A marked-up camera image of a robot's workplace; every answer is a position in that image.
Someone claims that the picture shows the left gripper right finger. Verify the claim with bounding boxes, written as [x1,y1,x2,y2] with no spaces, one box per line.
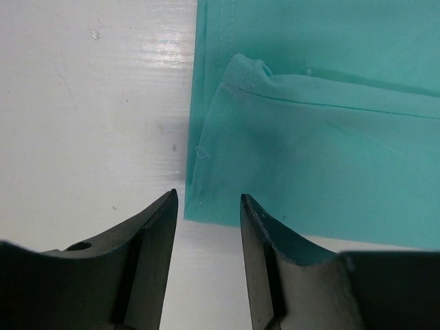
[240,195,439,329]

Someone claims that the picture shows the teal green t-shirt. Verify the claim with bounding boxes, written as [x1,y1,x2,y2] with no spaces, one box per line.
[184,1,439,250]

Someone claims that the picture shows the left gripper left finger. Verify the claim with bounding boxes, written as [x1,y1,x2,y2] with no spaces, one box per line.
[1,190,178,329]

